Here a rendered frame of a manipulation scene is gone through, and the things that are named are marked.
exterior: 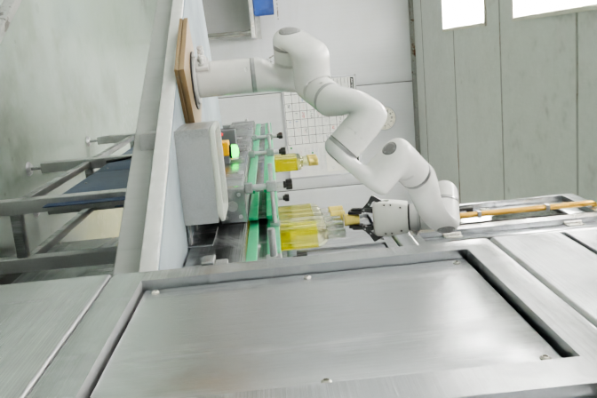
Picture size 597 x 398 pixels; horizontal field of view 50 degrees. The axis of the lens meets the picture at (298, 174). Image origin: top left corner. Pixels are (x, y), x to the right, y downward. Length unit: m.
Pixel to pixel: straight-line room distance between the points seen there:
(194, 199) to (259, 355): 0.91
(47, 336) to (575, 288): 0.53
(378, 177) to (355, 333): 0.93
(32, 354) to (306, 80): 1.11
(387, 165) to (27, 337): 1.01
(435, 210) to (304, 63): 0.50
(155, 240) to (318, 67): 0.64
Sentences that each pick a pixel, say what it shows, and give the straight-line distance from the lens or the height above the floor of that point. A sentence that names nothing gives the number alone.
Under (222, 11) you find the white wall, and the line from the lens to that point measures 7.64.
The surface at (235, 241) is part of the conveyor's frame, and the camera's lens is 1.52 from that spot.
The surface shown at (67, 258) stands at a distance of 1.92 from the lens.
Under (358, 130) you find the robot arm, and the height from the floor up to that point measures 1.17.
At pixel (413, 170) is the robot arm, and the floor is 1.30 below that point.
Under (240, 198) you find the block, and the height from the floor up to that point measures 0.87.
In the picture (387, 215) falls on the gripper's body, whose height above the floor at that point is 1.27.
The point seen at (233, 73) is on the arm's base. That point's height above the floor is 0.88.
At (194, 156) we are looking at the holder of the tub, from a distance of 1.46.
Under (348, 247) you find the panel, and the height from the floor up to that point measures 1.17.
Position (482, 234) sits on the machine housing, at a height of 1.65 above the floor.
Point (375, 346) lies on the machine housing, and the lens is 0.60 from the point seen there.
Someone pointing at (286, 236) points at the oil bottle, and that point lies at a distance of 1.69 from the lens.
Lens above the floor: 0.97
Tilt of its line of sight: 2 degrees up
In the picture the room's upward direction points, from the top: 85 degrees clockwise
